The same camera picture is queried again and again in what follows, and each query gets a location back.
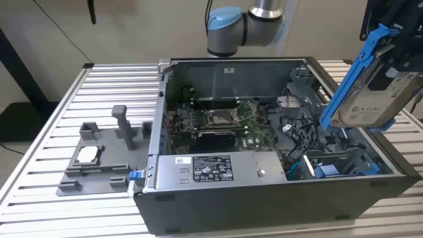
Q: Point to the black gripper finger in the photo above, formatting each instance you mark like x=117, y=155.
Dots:
x=381, y=80
x=367, y=19

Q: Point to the hard disk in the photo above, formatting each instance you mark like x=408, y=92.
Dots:
x=326, y=171
x=361, y=104

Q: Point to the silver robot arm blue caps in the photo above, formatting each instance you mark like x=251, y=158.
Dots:
x=231, y=32

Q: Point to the black RAM slot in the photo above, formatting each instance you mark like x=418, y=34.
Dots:
x=215, y=100

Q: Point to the grey metal drive cage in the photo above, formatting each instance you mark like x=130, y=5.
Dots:
x=298, y=99

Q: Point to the green motherboard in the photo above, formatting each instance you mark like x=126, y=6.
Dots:
x=258, y=141

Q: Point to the CPU socket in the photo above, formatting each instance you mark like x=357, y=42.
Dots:
x=221, y=117

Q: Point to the thin metal locking lever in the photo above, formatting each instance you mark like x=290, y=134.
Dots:
x=199, y=103

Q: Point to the silver power supply with label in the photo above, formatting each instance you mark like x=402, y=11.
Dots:
x=218, y=171

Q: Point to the open black PC case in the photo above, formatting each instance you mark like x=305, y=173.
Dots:
x=251, y=210

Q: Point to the blue case latch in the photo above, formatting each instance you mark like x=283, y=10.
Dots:
x=134, y=176

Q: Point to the grey parts rack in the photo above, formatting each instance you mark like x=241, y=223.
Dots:
x=106, y=138

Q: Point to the black table corner cap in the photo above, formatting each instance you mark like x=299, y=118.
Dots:
x=89, y=66

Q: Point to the silver CPU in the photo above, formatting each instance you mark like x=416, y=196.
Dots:
x=89, y=154

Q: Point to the black stand with base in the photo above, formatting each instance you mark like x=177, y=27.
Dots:
x=23, y=116

